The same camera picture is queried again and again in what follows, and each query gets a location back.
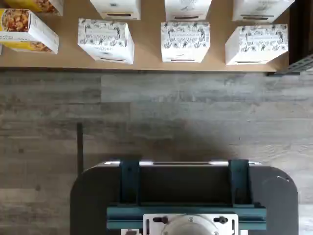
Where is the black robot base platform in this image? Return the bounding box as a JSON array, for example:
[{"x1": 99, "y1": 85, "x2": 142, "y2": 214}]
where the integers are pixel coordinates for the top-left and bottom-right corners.
[{"x1": 70, "y1": 160, "x2": 299, "y2": 235}]

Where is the brown shelf board with boxes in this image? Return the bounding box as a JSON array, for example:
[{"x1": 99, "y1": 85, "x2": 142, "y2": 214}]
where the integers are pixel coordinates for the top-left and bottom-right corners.
[{"x1": 0, "y1": 0, "x2": 291, "y2": 73}]

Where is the white floral print box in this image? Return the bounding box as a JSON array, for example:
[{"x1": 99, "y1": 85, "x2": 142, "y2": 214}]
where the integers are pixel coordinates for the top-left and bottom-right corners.
[
  {"x1": 77, "y1": 18, "x2": 135, "y2": 65},
  {"x1": 160, "y1": 21, "x2": 211, "y2": 63},
  {"x1": 89, "y1": 0, "x2": 141, "y2": 21},
  {"x1": 231, "y1": 0, "x2": 296, "y2": 22},
  {"x1": 164, "y1": 0, "x2": 212, "y2": 22},
  {"x1": 224, "y1": 23, "x2": 289, "y2": 66}
]

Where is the yellow banana nut granola box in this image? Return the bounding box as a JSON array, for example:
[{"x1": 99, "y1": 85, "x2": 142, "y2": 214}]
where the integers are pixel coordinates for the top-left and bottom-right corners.
[
  {"x1": 0, "y1": 8, "x2": 59, "y2": 55},
  {"x1": 3, "y1": 0, "x2": 64, "y2": 17}
]

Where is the black metal rod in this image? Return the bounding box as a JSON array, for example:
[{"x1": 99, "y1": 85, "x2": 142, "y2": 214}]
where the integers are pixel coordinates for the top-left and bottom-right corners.
[{"x1": 76, "y1": 122, "x2": 84, "y2": 173}]

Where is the white mounting plate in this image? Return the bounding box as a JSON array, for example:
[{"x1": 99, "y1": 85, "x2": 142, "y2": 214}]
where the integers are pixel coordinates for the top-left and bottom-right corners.
[{"x1": 142, "y1": 213, "x2": 239, "y2": 235}]

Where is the teal metal mounting frame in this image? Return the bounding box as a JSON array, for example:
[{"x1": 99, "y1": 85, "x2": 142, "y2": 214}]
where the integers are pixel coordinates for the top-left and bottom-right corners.
[{"x1": 107, "y1": 159, "x2": 267, "y2": 231}]

